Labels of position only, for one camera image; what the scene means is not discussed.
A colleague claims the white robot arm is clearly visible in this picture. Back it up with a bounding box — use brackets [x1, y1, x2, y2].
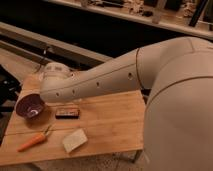
[40, 37, 213, 171]

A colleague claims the dark purple ceramic bowl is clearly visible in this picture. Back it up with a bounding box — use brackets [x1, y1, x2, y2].
[15, 93, 45, 119]

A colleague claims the wooden table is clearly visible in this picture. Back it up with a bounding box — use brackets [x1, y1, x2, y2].
[0, 91, 145, 166]

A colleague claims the black rectangular remote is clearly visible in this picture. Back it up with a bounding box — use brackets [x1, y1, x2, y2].
[55, 108, 80, 119]

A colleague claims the white sponge block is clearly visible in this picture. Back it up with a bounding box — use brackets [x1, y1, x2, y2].
[62, 129, 88, 153]

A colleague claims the background shelf with clutter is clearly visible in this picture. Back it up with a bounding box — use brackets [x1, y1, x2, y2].
[45, 0, 213, 41]

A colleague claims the orange carrot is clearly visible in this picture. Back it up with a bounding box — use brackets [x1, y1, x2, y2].
[17, 125, 51, 152]

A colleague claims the black cable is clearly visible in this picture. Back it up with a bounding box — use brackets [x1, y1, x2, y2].
[33, 46, 51, 75]

